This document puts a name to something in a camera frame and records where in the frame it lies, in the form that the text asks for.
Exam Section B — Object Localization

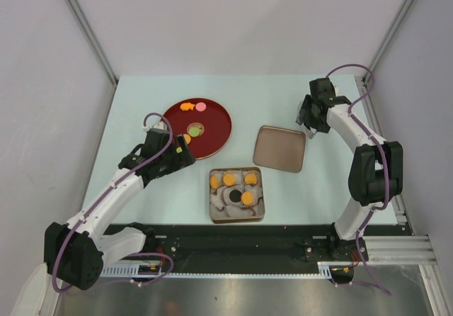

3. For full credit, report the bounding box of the right aluminium frame post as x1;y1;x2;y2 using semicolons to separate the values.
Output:
368;0;416;73

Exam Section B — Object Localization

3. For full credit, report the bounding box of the orange fish cookie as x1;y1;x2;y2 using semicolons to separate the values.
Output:
180;102;195;111

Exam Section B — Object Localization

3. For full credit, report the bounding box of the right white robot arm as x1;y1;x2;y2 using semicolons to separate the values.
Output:
296;77;403;261

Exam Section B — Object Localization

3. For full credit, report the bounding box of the gold tin lid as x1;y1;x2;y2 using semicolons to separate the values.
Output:
253;125;306;173

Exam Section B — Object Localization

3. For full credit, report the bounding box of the gold square cookie tin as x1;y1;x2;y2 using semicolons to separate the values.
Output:
208;167;265;224

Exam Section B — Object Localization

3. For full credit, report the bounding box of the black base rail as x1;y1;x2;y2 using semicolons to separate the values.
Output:
105;223;369;274

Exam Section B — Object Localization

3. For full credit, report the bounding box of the pink round cookie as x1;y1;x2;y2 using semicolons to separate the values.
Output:
195;102;207;112

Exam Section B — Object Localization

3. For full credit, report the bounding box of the white cable duct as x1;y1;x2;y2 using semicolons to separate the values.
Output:
98;261;171;278

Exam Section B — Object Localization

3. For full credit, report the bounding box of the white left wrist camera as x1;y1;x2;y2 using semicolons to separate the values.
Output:
142;120;168;132

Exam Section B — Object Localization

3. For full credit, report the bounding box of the left aluminium frame post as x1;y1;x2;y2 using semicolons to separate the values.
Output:
64;0;119;88

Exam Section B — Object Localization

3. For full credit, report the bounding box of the round red plate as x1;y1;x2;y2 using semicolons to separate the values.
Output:
164;98;232;159

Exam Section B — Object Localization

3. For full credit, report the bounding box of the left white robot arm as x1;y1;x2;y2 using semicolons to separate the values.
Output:
44;128;195;293

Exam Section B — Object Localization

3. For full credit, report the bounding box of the black round cookie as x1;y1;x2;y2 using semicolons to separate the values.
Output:
229;189;242;203

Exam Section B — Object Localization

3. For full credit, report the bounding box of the orange round cookie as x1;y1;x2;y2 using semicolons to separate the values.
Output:
244;173;258;185
210;176;221;190
241;191;254;206
183;134;192;145
222;173;236;186

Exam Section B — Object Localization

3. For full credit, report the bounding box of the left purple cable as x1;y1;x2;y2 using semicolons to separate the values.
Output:
51;113;174;294

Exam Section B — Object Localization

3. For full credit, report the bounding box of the green round cookie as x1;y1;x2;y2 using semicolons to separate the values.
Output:
188;127;200;137

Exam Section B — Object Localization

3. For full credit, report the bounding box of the aluminium frame post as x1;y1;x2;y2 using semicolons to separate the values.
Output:
64;0;119;88
368;0;416;73

